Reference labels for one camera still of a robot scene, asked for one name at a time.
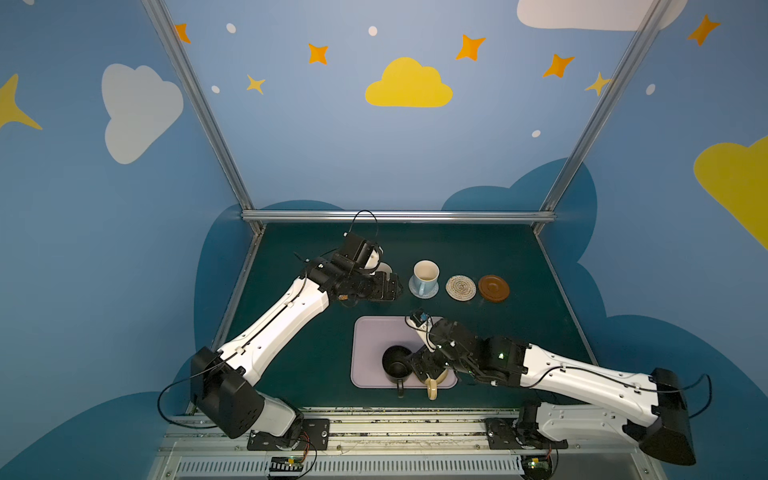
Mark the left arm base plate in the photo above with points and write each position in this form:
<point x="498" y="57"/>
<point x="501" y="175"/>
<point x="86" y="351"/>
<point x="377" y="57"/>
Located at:
<point x="303" y="433"/>

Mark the white mug lilac handle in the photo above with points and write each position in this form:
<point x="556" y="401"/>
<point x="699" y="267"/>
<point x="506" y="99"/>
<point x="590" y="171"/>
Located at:
<point x="384" y="267"/>

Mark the black mug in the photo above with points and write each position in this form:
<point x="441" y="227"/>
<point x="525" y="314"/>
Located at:
<point x="395" y="363"/>

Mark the white multicolour woven coaster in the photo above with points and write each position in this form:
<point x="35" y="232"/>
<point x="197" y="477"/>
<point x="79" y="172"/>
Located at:
<point x="461" y="288"/>

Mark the green circuit board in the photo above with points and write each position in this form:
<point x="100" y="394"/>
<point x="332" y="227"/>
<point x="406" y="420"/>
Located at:
<point x="536" y="468"/>
<point x="291" y="466"/>

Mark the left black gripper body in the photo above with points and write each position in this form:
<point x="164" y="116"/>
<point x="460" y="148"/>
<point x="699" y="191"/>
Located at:
<point x="381" y="285"/>

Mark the left green circuit board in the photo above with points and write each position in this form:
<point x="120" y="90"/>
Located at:
<point x="291" y="466"/>

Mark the lilac plastic tray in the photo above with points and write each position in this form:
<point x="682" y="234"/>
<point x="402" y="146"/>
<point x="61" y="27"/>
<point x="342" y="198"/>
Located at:
<point x="373" y="335"/>

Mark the left aluminium frame post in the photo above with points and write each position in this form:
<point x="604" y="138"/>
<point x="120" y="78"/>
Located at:
<point x="161" y="20"/>

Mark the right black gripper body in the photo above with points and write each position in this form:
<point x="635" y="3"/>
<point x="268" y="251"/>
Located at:
<point x="429" y="362"/>

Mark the right green circuit board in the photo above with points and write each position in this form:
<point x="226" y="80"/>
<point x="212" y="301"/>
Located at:
<point x="536" y="468"/>

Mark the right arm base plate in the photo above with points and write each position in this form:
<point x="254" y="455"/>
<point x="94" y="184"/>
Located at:
<point x="512" y="434"/>

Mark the brown wooden saucer coaster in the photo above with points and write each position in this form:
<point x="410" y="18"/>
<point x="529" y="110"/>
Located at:
<point x="493" y="288"/>

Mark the grey woven coaster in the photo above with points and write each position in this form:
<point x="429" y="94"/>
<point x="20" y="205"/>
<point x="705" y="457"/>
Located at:
<point x="423" y="289"/>

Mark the aluminium frame post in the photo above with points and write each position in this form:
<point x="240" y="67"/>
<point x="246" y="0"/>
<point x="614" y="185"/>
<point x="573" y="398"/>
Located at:
<point x="161" y="20"/>
<point x="640" y="44"/>

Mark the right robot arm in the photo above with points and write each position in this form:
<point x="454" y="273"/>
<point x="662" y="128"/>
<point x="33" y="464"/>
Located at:
<point x="648" y="411"/>

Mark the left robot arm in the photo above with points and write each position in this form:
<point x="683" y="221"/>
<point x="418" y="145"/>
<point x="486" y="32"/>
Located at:
<point x="222" y="383"/>

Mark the rear aluminium crossbar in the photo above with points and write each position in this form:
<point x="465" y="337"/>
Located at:
<point x="439" y="217"/>

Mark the aluminium front rail frame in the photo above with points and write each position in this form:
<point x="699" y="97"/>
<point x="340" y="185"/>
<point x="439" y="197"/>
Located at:
<point x="392" y="443"/>

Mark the cream mug blue handle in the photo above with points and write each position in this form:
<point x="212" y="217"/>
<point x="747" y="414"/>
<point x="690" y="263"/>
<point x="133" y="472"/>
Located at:
<point x="426" y="270"/>

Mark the right aluminium frame post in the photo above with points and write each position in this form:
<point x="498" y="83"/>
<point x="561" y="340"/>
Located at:
<point x="640" y="44"/>

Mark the tan yellow mug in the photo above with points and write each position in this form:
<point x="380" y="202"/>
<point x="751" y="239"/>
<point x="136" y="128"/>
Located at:
<point x="432" y="384"/>

